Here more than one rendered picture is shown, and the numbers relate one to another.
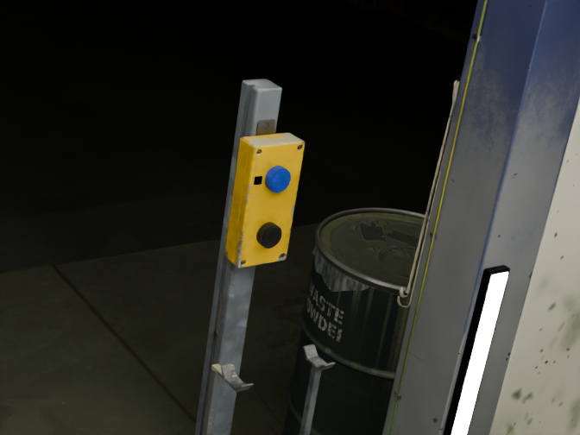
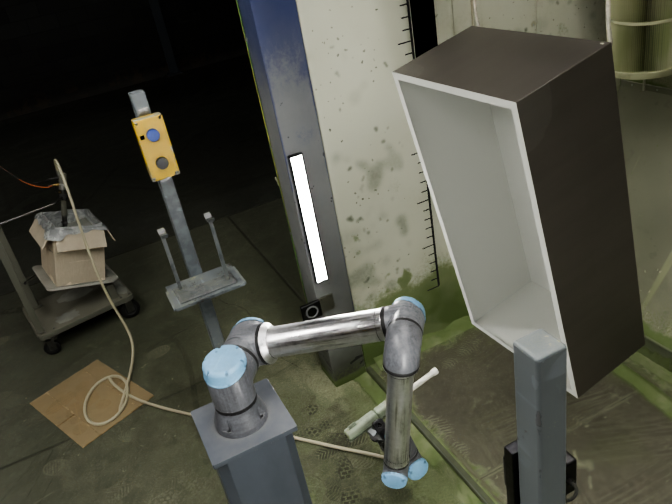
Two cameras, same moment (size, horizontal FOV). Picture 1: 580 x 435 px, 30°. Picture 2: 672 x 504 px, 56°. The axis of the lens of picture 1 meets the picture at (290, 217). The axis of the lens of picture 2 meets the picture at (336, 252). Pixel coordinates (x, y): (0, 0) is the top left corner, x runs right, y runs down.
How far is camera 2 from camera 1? 1.36 m
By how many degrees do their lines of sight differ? 17
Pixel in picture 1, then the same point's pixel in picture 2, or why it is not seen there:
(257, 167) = (139, 131)
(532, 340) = (345, 188)
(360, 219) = not seen: hidden behind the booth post
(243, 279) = (168, 187)
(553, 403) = (381, 220)
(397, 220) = not seen: hidden behind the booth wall
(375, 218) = not seen: hidden behind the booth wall
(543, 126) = (287, 74)
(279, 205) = (162, 147)
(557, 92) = (287, 55)
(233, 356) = (181, 226)
